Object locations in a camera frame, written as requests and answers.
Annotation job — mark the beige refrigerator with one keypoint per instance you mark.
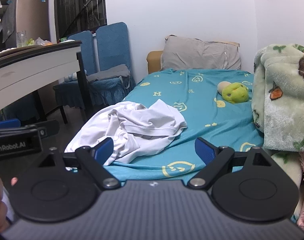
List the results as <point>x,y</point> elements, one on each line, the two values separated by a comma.
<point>32,15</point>

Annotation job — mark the clear plastic bag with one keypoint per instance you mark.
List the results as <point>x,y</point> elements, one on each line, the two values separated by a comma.
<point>42,41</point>

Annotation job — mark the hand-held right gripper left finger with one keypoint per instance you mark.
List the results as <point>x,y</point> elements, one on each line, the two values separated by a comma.
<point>105,150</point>

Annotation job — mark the grey pillow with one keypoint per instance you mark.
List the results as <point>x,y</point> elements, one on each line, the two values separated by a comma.
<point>199,55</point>

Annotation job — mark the green plush toy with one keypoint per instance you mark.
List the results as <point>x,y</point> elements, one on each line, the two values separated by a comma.
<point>235,92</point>

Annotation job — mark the dark window grille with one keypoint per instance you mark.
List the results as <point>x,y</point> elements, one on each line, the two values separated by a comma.
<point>79,7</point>

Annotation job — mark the green printed fleece blanket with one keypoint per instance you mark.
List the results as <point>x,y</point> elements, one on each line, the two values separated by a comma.
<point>282,110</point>

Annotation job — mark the white t-shirt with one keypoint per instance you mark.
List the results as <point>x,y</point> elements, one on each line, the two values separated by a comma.
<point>142,120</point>

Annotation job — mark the light blue soft toy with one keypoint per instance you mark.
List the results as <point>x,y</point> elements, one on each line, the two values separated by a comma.
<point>70,77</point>

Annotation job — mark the white table with black legs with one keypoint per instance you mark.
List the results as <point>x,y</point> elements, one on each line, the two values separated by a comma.
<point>24,70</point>

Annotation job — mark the teal printed bedsheet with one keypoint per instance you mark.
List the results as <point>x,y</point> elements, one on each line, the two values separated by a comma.
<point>204,107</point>

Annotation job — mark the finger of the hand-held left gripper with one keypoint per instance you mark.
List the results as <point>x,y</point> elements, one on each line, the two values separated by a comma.
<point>48,128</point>
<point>7,124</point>

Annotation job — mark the blue covered chair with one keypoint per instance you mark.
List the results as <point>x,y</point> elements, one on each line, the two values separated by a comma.
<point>113,45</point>
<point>83,52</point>

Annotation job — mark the dark grey hanging cloth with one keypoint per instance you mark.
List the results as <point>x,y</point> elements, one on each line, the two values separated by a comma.
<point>9,22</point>

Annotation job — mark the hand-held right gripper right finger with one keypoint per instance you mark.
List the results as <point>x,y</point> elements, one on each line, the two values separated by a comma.
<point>204,151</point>

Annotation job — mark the clear glass cup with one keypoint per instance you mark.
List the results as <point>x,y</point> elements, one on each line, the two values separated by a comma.
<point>21,39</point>

